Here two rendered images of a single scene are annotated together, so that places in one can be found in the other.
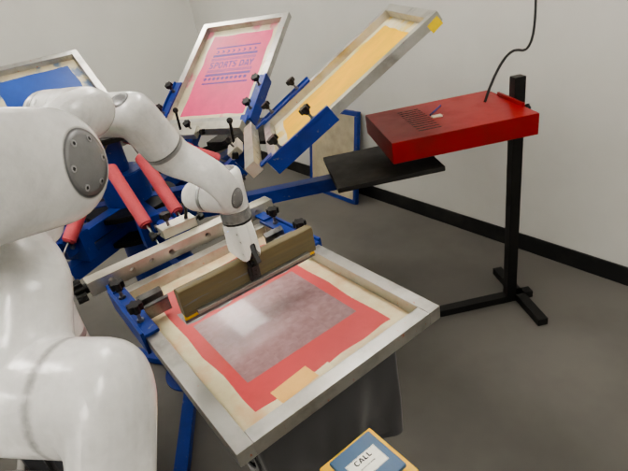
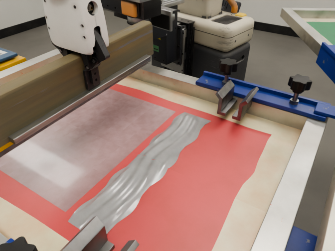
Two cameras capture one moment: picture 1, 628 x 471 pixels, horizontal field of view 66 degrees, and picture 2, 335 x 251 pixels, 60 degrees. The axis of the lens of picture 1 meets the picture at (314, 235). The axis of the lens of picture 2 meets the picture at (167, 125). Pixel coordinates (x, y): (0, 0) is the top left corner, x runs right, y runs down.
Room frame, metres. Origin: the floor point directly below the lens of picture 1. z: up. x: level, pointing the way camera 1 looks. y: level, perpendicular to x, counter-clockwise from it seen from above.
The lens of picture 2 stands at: (1.59, 0.11, 1.34)
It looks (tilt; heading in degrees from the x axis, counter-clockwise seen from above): 36 degrees down; 155
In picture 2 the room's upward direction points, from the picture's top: straight up
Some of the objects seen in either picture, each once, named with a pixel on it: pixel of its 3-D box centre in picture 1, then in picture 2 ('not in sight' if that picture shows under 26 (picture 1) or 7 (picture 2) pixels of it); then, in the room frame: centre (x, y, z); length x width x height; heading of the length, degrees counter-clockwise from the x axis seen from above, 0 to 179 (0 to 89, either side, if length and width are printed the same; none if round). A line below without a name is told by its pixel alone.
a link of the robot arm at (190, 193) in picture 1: (216, 194); not in sight; (1.06, 0.21, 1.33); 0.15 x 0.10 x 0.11; 148
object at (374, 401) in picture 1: (337, 422); not in sight; (0.86, 0.03, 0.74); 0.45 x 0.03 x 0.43; 123
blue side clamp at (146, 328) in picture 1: (135, 316); (255, 102); (1.15, 0.55, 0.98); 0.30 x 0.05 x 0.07; 33
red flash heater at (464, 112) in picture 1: (445, 123); not in sight; (2.06, -0.66, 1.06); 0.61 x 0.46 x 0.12; 93
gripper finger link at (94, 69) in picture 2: not in sight; (95, 72); (1.11, 0.20, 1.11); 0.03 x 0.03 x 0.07; 32
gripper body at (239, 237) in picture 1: (241, 235); (73, 15); (1.09, 0.18, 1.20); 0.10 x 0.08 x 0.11; 32
